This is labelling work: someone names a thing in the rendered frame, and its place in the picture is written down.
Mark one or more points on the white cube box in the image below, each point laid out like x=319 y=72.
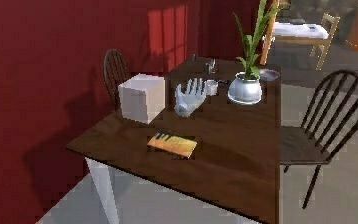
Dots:
x=142 y=98

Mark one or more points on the black spindle-back chair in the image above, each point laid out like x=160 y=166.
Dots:
x=323 y=133
x=114 y=71

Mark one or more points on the green plant in silver pot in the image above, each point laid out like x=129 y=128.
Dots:
x=247 y=86

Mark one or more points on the grey plate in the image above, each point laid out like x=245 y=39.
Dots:
x=269 y=74

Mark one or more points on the small white mug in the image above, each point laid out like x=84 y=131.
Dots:
x=212 y=87

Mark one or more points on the dark wooden table white legs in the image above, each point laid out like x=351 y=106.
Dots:
x=220 y=143

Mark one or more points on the orange book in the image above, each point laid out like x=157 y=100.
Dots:
x=172 y=144

